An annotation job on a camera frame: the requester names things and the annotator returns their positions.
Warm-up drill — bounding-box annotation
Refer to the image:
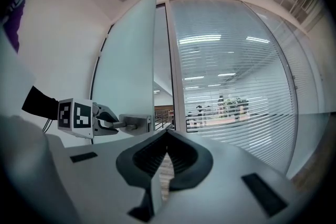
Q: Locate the person's purple shirt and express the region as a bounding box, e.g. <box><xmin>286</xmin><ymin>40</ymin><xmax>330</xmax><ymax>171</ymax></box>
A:
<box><xmin>0</xmin><ymin>0</ymin><xmax>30</xmax><ymax>54</ymax></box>

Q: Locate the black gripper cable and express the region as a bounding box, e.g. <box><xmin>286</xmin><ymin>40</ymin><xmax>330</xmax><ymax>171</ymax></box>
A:
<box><xmin>43</xmin><ymin>117</ymin><xmax>54</xmax><ymax>132</ymax></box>

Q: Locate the black metal railing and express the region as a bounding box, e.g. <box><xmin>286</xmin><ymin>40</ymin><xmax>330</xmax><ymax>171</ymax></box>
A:
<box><xmin>154</xmin><ymin>110</ymin><xmax>175</xmax><ymax>131</ymax></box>

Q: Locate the glass partition with blinds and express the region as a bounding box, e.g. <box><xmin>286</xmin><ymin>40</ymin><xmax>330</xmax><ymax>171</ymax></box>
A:
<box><xmin>165</xmin><ymin>0</ymin><xmax>336</xmax><ymax>180</ymax></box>

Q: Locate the silver door lever handle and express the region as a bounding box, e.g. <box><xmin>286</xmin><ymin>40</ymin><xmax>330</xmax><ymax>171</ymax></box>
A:
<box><xmin>112</xmin><ymin>113</ymin><xmax>153</xmax><ymax>136</ymax></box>

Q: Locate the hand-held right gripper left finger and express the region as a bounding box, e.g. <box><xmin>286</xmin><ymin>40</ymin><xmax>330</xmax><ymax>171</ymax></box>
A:
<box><xmin>62</xmin><ymin>130</ymin><xmax>168</xmax><ymax>224</ymax></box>

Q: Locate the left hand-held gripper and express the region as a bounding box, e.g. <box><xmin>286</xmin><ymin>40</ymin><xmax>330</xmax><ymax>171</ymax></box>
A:
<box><xmin>57</xmin><ymin>98</ymin><xmax>119</xmax><ymax>139</ymax></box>

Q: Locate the row of ceiling lights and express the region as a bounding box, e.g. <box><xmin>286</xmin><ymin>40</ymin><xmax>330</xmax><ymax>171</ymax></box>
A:
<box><xmin>153</xmin><ymin>35</ymin><xmax>271</xmax><ymax>95</ymax></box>

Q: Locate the person's left forearm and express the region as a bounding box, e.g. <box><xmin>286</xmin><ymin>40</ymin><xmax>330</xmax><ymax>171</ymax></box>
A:
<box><xmin>21</xmin><ymin>86</ymin><xmax>60</xmax><ymax>122</ymax></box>

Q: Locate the frosted glass door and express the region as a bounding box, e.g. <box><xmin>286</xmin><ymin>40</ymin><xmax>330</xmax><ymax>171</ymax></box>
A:
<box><xmin>90</xmin><ymin>0</ymin><xmax>159</xmax><ymax>137</ymax></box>

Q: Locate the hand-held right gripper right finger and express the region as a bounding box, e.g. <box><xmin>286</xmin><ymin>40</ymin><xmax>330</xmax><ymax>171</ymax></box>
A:
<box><xmin>157</xmin><ymin>130</ymin><xmax>313</xmax><ymax>224</ymax></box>

